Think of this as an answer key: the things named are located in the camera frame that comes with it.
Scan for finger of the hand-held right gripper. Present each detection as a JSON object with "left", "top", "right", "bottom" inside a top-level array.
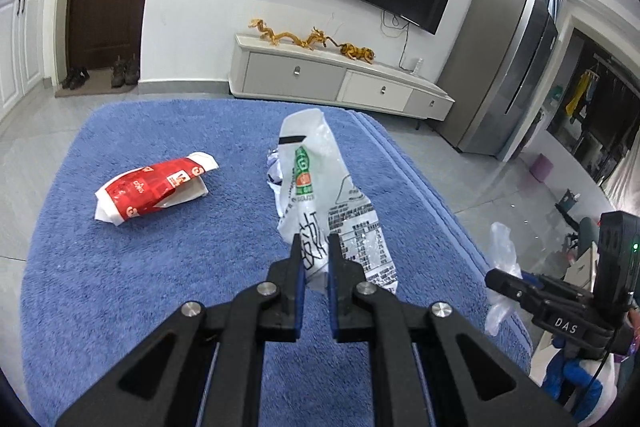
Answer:
[
  {"left": 484, "top": 269, "right": 543, "bottom": 308},
  {"left": 522, "top": 272, "right": 568, "bottom": 297}
]

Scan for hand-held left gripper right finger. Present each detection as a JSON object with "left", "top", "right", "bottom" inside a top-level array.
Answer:
[{"left": 326, "top": 233, "right": 581, "bottom": 427}]

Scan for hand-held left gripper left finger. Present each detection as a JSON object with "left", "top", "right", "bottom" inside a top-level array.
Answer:
[{"left": 55, "top": 232, "right": 307, "bottom": 427}]

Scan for blue plastic bag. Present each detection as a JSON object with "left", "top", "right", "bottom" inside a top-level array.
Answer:
[{"left": 544, "top": 356, "right": 604, "bottom": 424}]

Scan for white printed plastic bag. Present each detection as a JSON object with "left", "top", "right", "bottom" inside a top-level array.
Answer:
[{"left": 276, "top": 108, "right": 400, "bottom": 298}]

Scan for white trash bin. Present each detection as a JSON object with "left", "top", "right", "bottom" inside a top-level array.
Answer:
[{"left": 530, "top": 341, "right": 627, "bottom": 426}]

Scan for blue white wrapper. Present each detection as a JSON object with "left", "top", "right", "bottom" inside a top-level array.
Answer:
[{"left": 265, "top": 147, "right": 286, "bottom": 188}]

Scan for red white paper wrapper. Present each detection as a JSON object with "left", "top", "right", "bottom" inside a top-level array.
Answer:
[{"left": 94, "top": 152, "right": 220, "bottom": 226}]

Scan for teal bin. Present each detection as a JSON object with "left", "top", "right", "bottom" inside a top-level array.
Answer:
[{"left": 557, "top": 189, "right": 581, "bottom": 214}]

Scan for blue rug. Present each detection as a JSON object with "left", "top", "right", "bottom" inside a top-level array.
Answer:
[{"left": 20, "top": 99, "right": 534, "bottom": 427}]

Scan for yellow hanging garment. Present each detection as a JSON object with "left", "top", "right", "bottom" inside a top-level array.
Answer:
[{"left": 565, "top": 72, "right": 591, "bottom": 118}]

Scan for grey white television stand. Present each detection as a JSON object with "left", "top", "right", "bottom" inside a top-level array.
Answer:
[{"left": 229, "top": 33, "right": 456, "bottom": 130}]

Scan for grey refrigerator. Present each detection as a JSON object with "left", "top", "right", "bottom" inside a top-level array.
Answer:
[{"left": 434, "top": 0, "right": 559, "bottom": 160}]

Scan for golden tiger figurine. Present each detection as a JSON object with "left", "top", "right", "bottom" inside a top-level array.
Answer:
[{"left": 340, "top": 42, "right": 376, "bottom": 64}]

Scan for long golden dragon figurine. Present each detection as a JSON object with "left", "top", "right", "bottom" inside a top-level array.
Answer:
[{"left": 249, "top": 19, "right": 307, "bottom": 50}]

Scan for dark shoes by door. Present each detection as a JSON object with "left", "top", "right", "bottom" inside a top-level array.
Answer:
[{"left": 54, "top": 67, "right": 147, "bottom": 99}]

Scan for white floor cabinet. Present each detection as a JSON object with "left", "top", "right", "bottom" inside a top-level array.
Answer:
[{"left": 0, "top": 0, "right": 49, "bottom": 124}]

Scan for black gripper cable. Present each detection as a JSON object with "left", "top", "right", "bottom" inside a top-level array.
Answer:
[{"left": 575, "top": 346, "right": 615, "bottom": 427}]

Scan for black television cables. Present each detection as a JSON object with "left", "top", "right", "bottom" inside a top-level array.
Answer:
[{"left": 381, "top": 9, "right": 419, "bottom": 68}]

